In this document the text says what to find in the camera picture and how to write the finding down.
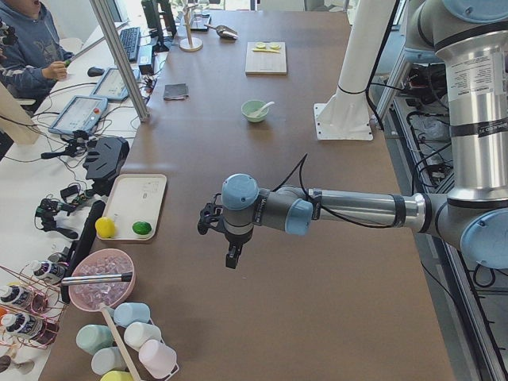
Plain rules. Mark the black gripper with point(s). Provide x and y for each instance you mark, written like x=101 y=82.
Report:
x=234 y=242

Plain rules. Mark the white plastic spoon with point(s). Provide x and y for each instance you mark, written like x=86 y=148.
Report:
x=264 y=109

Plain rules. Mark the light green bowl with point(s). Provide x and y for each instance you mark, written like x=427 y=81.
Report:
x=249 y=109

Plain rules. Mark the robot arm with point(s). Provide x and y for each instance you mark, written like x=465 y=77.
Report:
x=470 y=37

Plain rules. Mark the steel tongs in bowl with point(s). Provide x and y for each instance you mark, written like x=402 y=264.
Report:
x=94 y=279

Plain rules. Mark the pink ice bowl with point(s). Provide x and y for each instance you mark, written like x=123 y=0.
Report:
x=88 y=297

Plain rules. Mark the green lime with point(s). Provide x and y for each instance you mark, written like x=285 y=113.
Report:
x=141 y=228

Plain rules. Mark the beige rabbit tray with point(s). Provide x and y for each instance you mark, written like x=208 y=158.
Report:
x=135 y=197

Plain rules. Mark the light blue cup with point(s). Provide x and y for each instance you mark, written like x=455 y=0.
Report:
x=130 y=312

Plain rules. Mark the white cup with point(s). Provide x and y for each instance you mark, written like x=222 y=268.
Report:
x=138 y=333

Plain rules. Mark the pink cup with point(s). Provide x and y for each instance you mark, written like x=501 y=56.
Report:
x=159 y=359

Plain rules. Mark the yellow lemon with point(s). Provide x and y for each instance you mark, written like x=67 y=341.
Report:
x=105 y=227

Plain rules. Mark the pale blue cup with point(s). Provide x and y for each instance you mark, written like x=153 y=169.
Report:
x=107 y=359

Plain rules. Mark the mint green cup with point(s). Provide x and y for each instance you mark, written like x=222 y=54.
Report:
x=92 y=338

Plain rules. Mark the yellow cup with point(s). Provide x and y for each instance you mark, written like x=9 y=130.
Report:
x=116 y=375

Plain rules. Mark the grey folded cloth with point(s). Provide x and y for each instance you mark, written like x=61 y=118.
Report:
x=178 y=91

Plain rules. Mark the bamboo cutting board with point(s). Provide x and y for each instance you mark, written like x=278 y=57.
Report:
x=265 y=63

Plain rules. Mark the near teach pendant tablet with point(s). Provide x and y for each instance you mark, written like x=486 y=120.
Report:
x=81 y=114

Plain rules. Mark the teach pendant tablet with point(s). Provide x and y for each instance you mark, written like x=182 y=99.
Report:
x=81 y=114
x=111 y=86

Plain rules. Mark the yellow plastic knife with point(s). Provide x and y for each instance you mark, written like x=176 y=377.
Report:
x=266 y=50

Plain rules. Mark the far teach pendant tablet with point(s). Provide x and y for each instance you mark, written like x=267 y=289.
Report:
x=111 y=86

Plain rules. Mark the wooden mug tree stand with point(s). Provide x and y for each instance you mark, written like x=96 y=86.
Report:
x=188 y=43

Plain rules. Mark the steel scoop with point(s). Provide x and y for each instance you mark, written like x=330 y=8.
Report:
x=224 y=32

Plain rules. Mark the computer mouse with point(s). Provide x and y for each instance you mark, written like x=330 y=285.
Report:
x=95 y=72

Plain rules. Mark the black keyboard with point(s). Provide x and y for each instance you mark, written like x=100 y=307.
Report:
x=130 y=40

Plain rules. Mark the seated person blue hoodie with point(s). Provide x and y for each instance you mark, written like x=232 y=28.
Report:
x=36 y=62

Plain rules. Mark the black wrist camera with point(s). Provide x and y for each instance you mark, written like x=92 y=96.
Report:
x=211 y=217

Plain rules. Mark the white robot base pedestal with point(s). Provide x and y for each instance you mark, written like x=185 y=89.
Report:
x=346 y=114

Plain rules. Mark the copper wire bottle rack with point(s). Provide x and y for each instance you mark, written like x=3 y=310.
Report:
x=33 y=309

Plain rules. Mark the aluminium frame post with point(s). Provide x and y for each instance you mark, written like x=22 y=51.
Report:
x=106 y=22

